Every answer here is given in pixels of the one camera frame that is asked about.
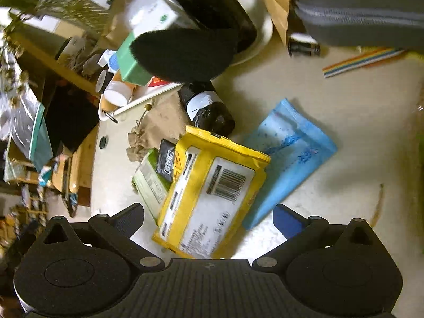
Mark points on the wooden rack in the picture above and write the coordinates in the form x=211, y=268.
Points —
x=56, y=66

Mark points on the silver foil bag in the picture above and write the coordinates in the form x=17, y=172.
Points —
x=26, y=122

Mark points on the white tray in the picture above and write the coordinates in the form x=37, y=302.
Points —
x=261, y=29

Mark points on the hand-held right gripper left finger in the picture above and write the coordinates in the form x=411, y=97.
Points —
x=131, y=218

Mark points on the grey zip case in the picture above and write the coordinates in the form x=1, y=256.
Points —
x=361, y=13

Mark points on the wooden stool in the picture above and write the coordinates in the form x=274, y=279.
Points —
x=82, y=165

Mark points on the green and white tissue box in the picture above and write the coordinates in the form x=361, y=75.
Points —
x=145, y=16

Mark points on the black desk grommet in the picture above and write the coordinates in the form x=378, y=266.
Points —
x=103, y=141

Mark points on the small black printed box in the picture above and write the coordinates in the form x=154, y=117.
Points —
x=165, y=162

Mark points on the blue soft tissue pack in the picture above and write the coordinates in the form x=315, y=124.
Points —
x=291, y=145

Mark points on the blue and white bottle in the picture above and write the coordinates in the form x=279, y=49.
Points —
x=112, y=62

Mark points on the dry brown leaf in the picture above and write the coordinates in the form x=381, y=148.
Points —
x=378, y=202

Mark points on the green wet wipes pack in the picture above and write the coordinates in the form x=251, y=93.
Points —
x=149, y=182

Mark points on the white and orange jar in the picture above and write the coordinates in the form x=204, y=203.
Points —
x=116, y=94

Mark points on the red flat packet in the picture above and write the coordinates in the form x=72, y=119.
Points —
x=158, y=81

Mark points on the wooden keyring charm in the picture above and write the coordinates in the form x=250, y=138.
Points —
x=106, y=106

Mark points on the black cloth bag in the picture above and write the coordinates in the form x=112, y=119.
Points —
x=69, y=116

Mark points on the glass vase with flowers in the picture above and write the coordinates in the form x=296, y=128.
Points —
x=76, y=6

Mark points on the brown paper bag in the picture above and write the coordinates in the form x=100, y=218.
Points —
x=275, y=3

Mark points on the black garbage bag roll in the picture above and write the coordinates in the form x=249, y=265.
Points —
x=212, y=116

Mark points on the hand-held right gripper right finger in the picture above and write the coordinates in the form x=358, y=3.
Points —
x=285, y=222

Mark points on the yellow wet wipes pack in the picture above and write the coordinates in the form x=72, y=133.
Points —
x=205, y=198

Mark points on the black thermos flask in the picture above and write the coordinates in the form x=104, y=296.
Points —
x=218, y=0

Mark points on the black fuzzy pad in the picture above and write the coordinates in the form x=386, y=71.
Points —
x=182, y=56

